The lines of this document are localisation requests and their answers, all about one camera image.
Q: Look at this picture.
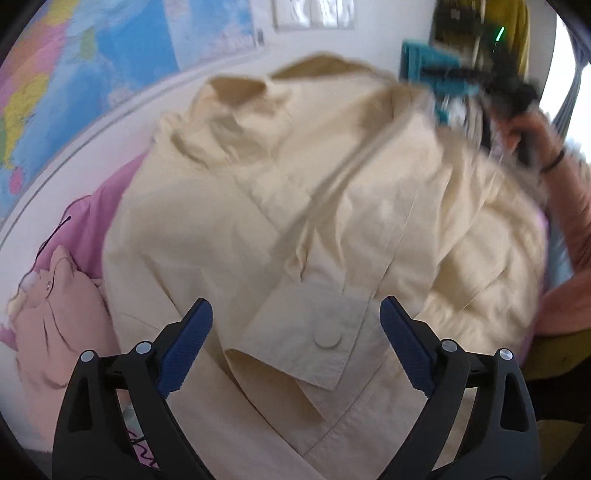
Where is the person's right hand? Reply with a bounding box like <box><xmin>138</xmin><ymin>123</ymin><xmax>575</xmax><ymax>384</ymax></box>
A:
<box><xmin>501</xmin><ymin>111</ymin><xmax>563</xmax><ymax>175</ymax></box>

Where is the grey metal frame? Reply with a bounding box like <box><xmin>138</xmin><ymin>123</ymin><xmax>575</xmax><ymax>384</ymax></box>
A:
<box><xmin>551</xmin><ymin>39</ymin><xmax>589</xmax><ymax>137</ymax></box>

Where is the black wrist band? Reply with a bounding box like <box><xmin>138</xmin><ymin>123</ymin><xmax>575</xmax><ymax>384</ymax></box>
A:
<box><xmin>539</xmin><ymin>147</ymin><xmax>567</xmax><ymax>175</ymax></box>

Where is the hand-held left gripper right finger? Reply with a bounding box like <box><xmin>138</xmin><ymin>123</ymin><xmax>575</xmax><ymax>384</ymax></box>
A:
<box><xmin>379</xmin><ymin>295</ymin><xmax>541</xmax><ymax>480</ymax></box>

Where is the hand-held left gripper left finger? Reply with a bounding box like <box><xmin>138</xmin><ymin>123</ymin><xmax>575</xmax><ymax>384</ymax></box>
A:
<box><xmin>52</xmin><ymin>298</ymin><xmax>214</xmax><ymax>480</ymax></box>

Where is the light blue cloth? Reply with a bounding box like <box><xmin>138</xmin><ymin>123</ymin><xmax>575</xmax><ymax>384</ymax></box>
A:
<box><xmin>546</xmin><ymin>217</ymin><xmax>575</xmax><ymax>298</ymax></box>

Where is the colourful wall map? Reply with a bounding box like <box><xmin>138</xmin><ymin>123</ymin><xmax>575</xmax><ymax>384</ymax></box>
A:
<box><xmin>0</xmin><ymin>0</ymin><xmax>257</xmax><ymax>222</ymax></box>

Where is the teal perforated plastic basket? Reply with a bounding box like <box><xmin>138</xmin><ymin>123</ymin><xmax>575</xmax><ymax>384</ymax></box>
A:
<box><xmin>399</xmin><ymin>41</ymin><xmax>483</xmax><ymax>126</ymax></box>

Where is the olive yellow cloth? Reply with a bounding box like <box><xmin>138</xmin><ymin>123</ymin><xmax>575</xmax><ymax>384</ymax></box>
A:
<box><xmin>522</xmin><ymin>323</ymin><xmax>591</xmax><ymax>384</ymax></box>
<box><xmin>501</xmin><ymin>0</ymin><xmax>533</xmax><ymax>77</ymax></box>

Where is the cream button shirt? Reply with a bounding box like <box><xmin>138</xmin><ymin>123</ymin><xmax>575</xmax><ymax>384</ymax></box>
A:
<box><xmin>102</xmin><ymin>53</ymin><xmax>548</xmax><ymax>480</ymax></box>

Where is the person's right forearm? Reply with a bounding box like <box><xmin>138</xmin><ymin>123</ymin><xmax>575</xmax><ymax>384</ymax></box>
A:
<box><xmin>536</xmin><ymin>150</ymin><xmax>591</xmax><ymax>334</ymax></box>

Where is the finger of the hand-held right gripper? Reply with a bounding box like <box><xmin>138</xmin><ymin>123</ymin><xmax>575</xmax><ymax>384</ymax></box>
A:
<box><xmin>422</xmin><ymin>66</ymin><xmax>485</xmax><ymax>93</ymax></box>

